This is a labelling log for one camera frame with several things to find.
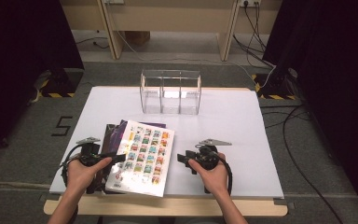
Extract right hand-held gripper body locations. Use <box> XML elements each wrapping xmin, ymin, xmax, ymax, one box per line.
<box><xmin>195</xmin><ymin>138</ymin><xmax>232</xmax><ymax>171</ymax></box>

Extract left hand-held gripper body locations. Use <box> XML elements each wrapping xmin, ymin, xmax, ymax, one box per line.
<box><xmin>76</xmin><ymin>136</ymin><xmax>102</xmax><ymax>167</ymax></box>

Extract purple magazine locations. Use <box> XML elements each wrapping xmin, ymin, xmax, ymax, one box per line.
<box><xmin>110</xmin><ymin>119</ymin><xmax>167</xmax><ymax>157</ymax></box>

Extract white book with picture grid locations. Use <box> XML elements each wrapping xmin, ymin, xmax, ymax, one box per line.
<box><xmin>105</xmin><ymin>119</ymin><xmax>175</xmax><ymax>198</ymax></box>

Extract clear acrylic book rack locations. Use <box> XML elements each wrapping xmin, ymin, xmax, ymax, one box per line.
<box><xmin>139</xmin><ymin>68</ymin><xmax>203</xmax><ymax>116</ymax></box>

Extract person's right hand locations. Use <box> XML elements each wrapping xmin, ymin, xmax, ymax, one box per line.
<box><xmin>188</xmin><ymin>152</ymin><xmax>231</xmax><ymax>199</ymax></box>

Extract person's left hand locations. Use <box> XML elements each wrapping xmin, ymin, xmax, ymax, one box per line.
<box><xmin>65</xmin><ymin>157</ymin><xmax>113</xmax><ymax>196</ymax></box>

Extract hazard-striped stand base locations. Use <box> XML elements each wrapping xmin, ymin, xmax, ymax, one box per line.
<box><xmin>38</xmin><ymin>68</ymin><xmax>85</xmax><ymax>99</ymax></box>
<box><xmin>251</xmin><ymin>73</ymin><xmax>297</xmax><ymax>101</ymax></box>

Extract black curtain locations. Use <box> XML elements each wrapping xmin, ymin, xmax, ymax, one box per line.
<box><xmin>262</xmin><ymin>0</ymin><xmax>358</xmax><ymax>216</ymax></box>
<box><xmin>0</xmin><ymin>0</ymin><xmax>85</xmax><ymax>164</ymax></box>

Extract brown box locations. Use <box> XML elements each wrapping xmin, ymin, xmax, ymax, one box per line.
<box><xmin>125</xmin><ymin>31</ymin><xmax>152</xmax><ymax>45</ymax></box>

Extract beige desk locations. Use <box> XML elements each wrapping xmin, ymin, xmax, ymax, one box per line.
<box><xmin>59</xmin><ymin>0</ymin><xmax>283</xmax><ymax>62</ymax></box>

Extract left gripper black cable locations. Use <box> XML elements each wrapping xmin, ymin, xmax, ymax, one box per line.
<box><xmin>60</xmin><ymin>144</ymin><xmax>83</xmax><ymax>188</ymax></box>

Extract long black floor cable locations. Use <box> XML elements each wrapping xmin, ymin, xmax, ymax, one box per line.
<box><xmin>260</xmin><ymin>105</ymin><xmax>344</xmax><ymax>224</ymax></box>

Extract thin black floor cable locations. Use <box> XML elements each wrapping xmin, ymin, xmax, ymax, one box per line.
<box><xmin>76</xmin><ymin>36</ymin><xmax>110</xmax><ymax>49</ymax></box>

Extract black socket cables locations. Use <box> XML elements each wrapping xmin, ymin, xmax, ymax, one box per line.
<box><xmin>232</xmin><ymin>3</ymin><xmax>276</xmax><ymax>69</ymax></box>

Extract white wall socket with plugs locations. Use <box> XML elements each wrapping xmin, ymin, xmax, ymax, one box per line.
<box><xmin>239</xmin><ymin>0</ymin><xmax>262</xmax><ymax>7</ymax></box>

